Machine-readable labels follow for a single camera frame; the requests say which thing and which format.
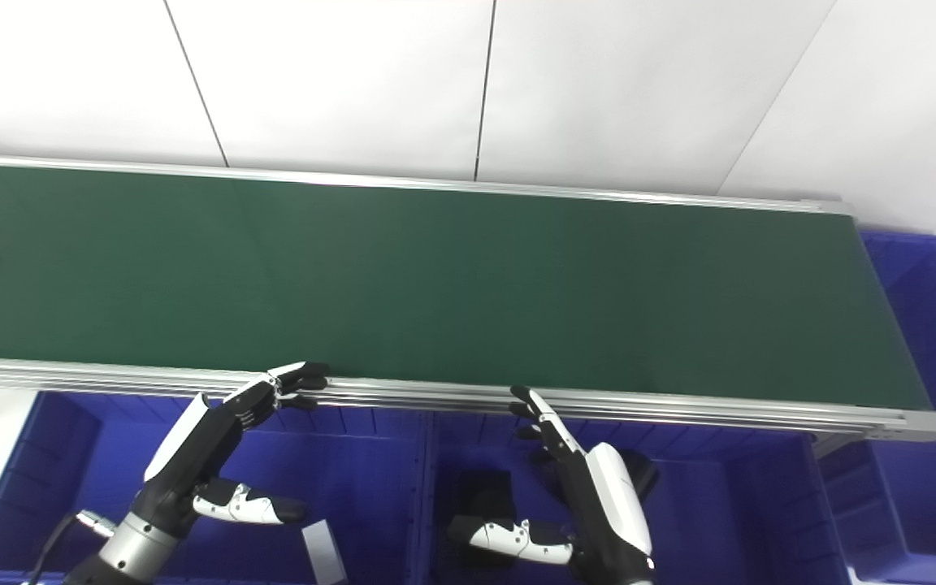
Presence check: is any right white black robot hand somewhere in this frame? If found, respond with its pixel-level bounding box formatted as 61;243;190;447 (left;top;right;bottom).
446;386;656;585

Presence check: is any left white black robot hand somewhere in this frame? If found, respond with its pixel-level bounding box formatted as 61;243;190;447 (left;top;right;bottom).
133;362;331;541

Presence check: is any green conveyor belt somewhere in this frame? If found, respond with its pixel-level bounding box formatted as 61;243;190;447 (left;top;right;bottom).
0;153;936;444
0;161;934;412

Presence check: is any blue plastic bin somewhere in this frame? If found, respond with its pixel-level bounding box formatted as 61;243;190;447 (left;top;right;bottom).
817;232;936;585
0;390;434;585
423;410;851;585

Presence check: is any black block part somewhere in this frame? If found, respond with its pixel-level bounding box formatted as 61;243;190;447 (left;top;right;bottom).
450;470;518;570

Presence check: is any white flat part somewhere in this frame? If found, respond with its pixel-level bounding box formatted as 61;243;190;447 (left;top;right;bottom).
301;520;349;585

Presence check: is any grey conveyor support leg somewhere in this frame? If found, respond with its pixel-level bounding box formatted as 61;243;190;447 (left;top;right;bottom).
811;431;871;457

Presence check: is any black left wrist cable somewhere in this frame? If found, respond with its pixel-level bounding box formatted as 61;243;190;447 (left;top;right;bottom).
21;510;115;585

